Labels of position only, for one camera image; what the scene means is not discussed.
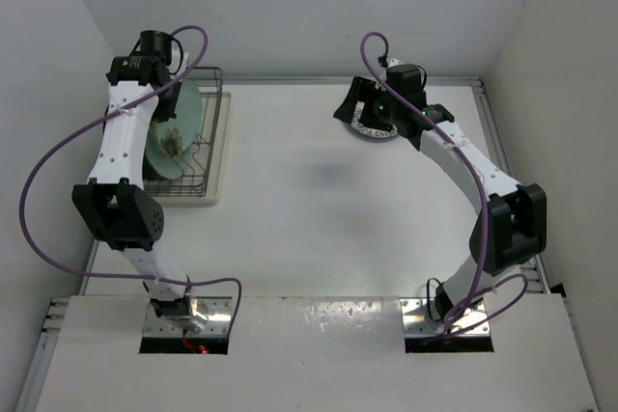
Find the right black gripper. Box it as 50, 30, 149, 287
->
335, 76, 402, 132

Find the blue floral pattern plate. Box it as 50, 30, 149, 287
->
349, 102, 398, 142

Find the teal flower plate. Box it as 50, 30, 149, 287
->
142, 156, 184, 181
144, 81, 202, 169

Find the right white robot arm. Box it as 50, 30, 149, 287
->
334, 61, 548, 327

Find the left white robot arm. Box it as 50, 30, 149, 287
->
71, 30, 208, 334

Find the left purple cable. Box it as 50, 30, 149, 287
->
18, 24, 242, 336

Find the grey wire dish rack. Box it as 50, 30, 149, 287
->
143, 67, 223, 201

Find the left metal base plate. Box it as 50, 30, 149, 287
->
142, 296, 232, 338

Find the metal base plate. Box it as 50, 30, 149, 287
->
142, 296, 232, 338
400, 297, 491, 340

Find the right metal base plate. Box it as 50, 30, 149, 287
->
400, 297, 491, 340

